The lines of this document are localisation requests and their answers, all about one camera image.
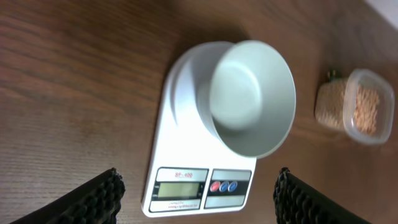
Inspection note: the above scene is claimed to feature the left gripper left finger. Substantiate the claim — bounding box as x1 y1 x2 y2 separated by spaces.
12 168 126 224

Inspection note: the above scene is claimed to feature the white digital kitchen scale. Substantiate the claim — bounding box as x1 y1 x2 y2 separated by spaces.
142 42 256 217

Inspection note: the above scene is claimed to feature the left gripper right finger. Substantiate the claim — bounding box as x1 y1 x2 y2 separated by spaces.
273 167 369 224

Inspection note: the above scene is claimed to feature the white round bowl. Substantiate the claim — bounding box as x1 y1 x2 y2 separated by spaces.
197 40 296 159

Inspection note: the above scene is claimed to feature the clear plastic soybean container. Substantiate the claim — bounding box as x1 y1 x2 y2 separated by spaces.
315 68 395 145

